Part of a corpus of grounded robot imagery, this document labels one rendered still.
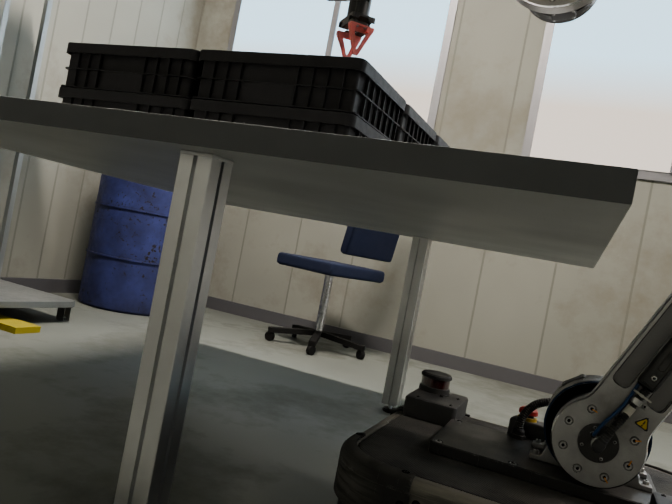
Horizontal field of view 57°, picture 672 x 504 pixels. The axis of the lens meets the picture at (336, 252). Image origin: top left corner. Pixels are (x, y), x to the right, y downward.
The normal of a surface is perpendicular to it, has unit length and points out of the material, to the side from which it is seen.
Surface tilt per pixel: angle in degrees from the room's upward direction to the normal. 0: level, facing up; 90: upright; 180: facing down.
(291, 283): 90
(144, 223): 90
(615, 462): 90
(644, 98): 90
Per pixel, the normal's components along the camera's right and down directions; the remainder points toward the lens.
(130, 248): 0.14, 0.03
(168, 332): -0.36, -0.07
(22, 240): 0.91, 0.18
